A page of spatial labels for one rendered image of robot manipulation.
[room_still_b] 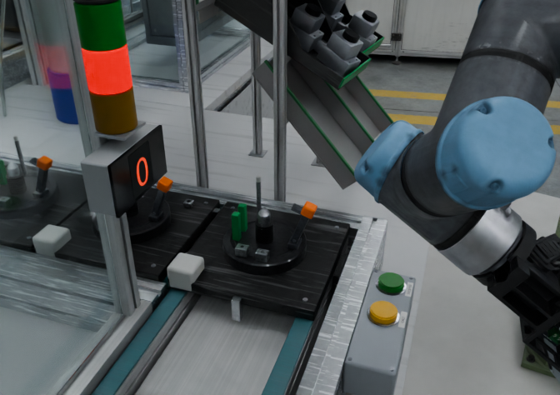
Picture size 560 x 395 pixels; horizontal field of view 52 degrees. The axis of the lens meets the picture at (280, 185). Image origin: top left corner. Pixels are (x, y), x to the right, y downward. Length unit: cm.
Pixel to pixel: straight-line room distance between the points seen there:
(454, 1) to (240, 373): 429
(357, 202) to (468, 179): 90
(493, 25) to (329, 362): 49
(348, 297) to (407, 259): 27
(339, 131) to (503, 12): 73
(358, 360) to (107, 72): 48
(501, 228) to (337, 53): 58
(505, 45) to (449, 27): 446
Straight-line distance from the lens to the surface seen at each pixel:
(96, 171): 69
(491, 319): 107
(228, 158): 149
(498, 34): 49
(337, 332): 85
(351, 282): 93
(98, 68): 68
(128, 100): 70
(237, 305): 88
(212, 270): 93
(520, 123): 43
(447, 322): 104
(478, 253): 55
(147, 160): 75
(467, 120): 42
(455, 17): 492
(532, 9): 50
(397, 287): 91
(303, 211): 89
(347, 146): 118
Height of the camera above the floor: 155
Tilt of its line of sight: 30 degrees down
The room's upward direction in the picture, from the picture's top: straight up
